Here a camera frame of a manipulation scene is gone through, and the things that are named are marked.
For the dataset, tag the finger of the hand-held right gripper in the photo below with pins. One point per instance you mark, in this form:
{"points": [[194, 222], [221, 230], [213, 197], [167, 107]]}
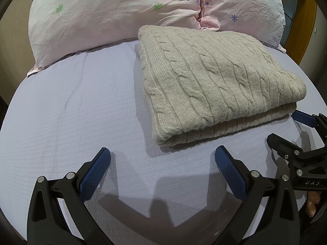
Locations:
{"points": [[286, 144], [305, 118]]}

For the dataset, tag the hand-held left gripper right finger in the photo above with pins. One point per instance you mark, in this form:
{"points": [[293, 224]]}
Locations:
{"points": [[232, 174]]}

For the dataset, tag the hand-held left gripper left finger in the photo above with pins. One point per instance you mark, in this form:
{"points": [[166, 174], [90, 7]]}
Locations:
{"points": [[92, 177]]}

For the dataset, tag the person's right hand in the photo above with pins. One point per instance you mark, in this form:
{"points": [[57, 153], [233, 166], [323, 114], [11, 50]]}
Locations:
{"points": [[313, 204]]}

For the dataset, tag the lavender bed sheet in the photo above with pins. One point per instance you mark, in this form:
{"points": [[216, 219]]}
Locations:
{"points": [[84, 112]]}

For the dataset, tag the pink floral pillow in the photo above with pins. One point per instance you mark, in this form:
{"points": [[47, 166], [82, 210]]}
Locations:
{"points": [[102, 17], [245, 7]]}

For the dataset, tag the wooden bed frame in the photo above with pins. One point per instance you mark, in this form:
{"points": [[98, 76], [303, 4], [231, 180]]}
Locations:
{"points": [[297, 20]]}

